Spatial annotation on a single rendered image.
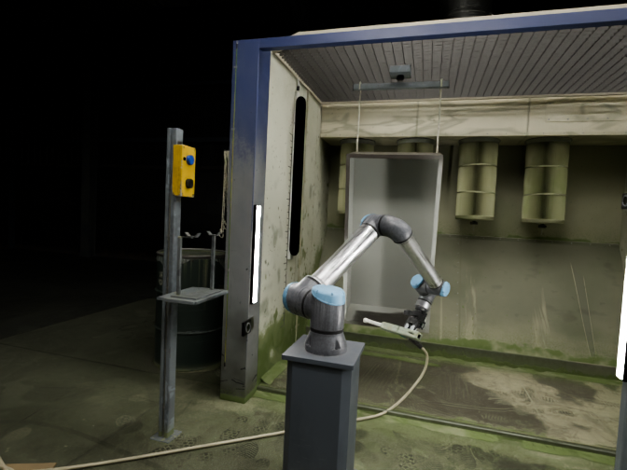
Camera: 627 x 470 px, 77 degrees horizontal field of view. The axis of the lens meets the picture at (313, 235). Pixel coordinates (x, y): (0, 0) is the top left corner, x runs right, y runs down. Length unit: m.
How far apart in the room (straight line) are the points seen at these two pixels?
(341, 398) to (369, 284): 1.55
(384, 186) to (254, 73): 1.18
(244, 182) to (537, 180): 2.51
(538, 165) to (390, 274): 1.63
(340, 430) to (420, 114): 2.82
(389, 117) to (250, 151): 1.69
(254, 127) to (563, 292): 2.96
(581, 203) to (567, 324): 1.12
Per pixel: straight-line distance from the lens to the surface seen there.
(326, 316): 1.70
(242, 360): 2.66
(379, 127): 3.81
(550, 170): 3.88
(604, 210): 4.39
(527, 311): 3.91
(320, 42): 2.54
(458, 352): 3.71
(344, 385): 1.71
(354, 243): 2.02
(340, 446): 1.83
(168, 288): 2.20
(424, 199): 2.95
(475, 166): 3.79
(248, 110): 2.58
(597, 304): 4.11
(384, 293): 3.15
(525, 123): 3.85
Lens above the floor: 1.23
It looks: 3 degrees down
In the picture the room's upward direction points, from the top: 3 degrees clockwise
